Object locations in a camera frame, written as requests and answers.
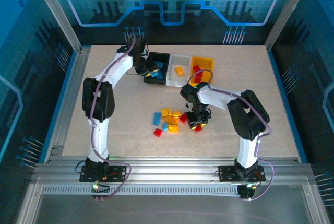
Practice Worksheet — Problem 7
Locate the black plastic bin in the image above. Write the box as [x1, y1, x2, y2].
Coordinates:
[143, 51, 171, 86]

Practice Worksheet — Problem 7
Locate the white plastic bin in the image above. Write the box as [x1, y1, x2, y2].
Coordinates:
[166, 54, 193, 88]

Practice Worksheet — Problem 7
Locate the yellow plastic bin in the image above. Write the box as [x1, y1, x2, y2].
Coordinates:
[188, 56, 214, 87]

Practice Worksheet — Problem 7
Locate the black controller box with LED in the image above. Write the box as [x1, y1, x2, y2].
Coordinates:
[90, 181, 110, 199]
[238, 183, 258, 200]

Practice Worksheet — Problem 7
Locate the grey metal panel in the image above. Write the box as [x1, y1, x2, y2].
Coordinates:
[15, 182, 331, 224]

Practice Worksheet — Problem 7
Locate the aluminium frame cross rail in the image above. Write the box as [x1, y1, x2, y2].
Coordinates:
[31, 156, 315, 184]

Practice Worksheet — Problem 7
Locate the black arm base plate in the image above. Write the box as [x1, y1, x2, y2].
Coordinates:
[79, 164, 128, 183]
[218, 165, 266, 183]

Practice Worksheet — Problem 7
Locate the slotted grey cable duct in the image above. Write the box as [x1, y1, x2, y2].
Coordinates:
[41, 185, 241, 196]

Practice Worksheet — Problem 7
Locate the aluminium frame side rail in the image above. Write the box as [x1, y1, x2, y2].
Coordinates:
[43, 48, 92, 163]

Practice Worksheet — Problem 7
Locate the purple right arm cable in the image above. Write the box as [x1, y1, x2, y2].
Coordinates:
[187, 69, 275, 203]

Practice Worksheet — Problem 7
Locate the aluminium frame post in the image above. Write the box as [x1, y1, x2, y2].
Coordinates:
[28, 0, 83, 54]
[264, 0, 315, 51]

